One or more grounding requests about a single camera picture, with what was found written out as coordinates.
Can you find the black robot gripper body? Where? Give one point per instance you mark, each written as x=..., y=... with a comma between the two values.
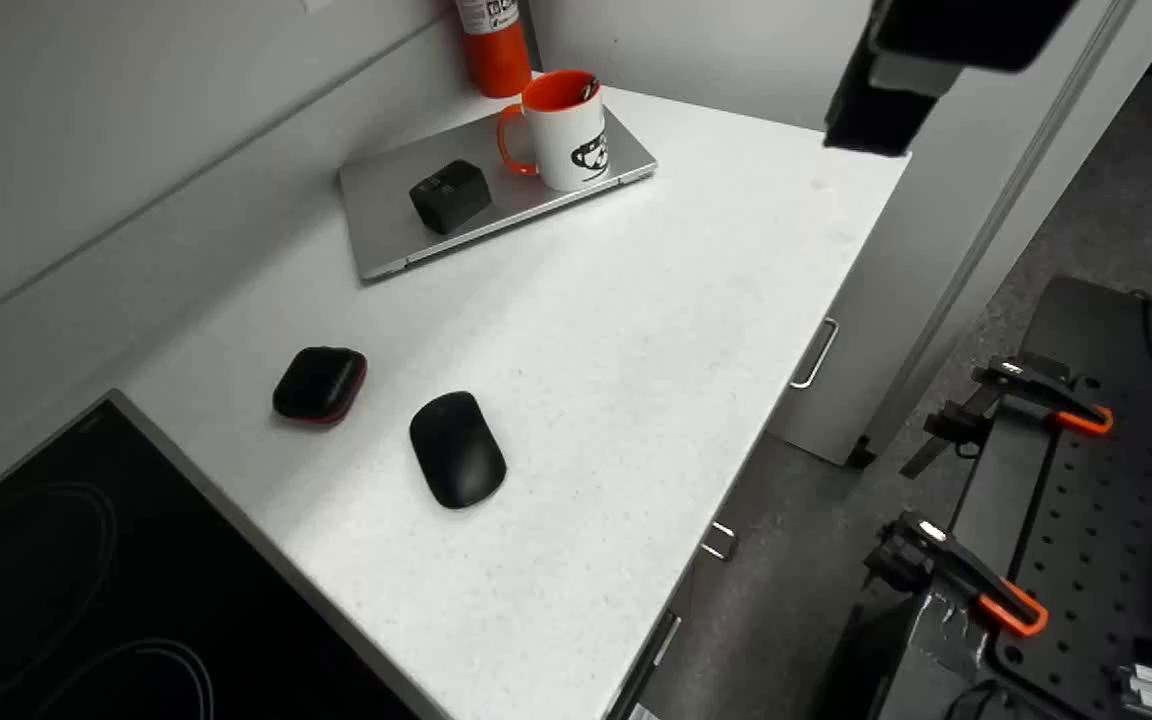
x=914, y=49

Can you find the upper orange black clamp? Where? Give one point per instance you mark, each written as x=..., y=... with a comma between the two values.
x=1042, y=390

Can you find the orange black clamp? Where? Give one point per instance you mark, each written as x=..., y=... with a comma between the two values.
x=1042, y=390
x=914, y=552

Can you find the white mug orange interior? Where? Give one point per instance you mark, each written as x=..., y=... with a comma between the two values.
x=552, y=134

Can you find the orange fire extinguisher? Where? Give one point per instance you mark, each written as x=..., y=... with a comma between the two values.
x=495, y=45

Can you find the small black box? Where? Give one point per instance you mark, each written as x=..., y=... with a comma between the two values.
x=450, y=196

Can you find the lower orange black clamp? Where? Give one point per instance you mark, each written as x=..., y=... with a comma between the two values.
x=914, y=552

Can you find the black perforated robot table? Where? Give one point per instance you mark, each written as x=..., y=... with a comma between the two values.
x=1056, y=515

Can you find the silver closed laptop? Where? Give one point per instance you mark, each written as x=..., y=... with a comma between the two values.
x=386, y=229

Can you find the black computer mouse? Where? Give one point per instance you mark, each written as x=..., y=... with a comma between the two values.
x=458, y=451

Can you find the black earbud case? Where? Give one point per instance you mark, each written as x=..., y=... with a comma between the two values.
x=318, y=384

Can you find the black induction cooktop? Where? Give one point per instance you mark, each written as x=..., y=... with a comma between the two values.
x=126, y=592

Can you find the upper silver drawer handle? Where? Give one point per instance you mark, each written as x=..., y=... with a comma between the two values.
x=815, y=352

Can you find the silver drawer handle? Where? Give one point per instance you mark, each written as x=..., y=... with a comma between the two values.
x=716, y=542
x=658, y=654
x=815, y=352

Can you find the middle silver drawer handle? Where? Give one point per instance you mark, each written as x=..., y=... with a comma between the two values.
x=716, y=542

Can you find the lower silver drawer handle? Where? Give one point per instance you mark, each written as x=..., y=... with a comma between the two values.
x=658, y=654

